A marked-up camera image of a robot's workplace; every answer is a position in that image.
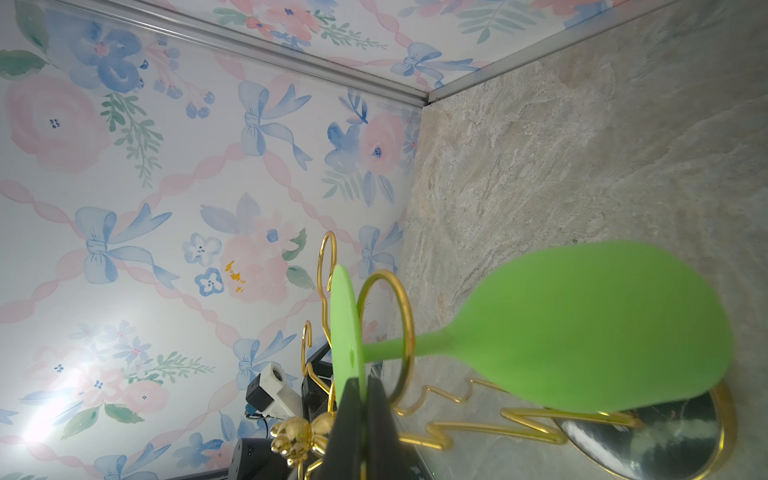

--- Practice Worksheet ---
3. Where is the green wine glass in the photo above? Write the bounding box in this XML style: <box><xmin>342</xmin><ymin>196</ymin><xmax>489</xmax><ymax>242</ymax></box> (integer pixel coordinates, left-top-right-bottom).
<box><xmin>329</xmin><ymin>240</ymin><xmax>733</xmax><ymax>414</ymax></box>

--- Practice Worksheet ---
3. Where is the gold wire glass rack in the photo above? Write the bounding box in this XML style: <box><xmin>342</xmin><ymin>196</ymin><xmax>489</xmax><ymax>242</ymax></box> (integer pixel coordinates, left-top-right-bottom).
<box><xmin>268</xmin><ymin>230</ymin><xmax>739</xmax><ymax>480</ymax></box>

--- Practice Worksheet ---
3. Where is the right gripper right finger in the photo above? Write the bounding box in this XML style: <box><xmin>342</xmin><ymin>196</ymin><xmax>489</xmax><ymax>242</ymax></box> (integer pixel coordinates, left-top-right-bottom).
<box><xmin>363</xmin><ymin>376</ymin><xmax>420</xmax><ymax>480</ymax></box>

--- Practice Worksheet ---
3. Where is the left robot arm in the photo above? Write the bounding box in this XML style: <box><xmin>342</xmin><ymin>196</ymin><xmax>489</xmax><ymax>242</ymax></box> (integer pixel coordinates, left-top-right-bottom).
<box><xmin>228</xmin><ymin>344</ymin><xmax>335</xmax><ymax>479</ymax></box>

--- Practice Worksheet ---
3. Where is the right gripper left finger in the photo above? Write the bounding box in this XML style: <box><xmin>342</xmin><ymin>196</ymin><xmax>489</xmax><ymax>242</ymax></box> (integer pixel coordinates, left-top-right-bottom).
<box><xmin>312</xmin><ymin>378</ymin><xmax>365</xmax><ymax>480</ymax></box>

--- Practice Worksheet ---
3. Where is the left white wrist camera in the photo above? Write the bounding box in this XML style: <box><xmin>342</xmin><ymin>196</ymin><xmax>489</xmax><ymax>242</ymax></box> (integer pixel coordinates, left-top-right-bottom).
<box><xmin>245</xmin><ymin>362</ymin><xmax>302</xmax><ymax>420</ymax></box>

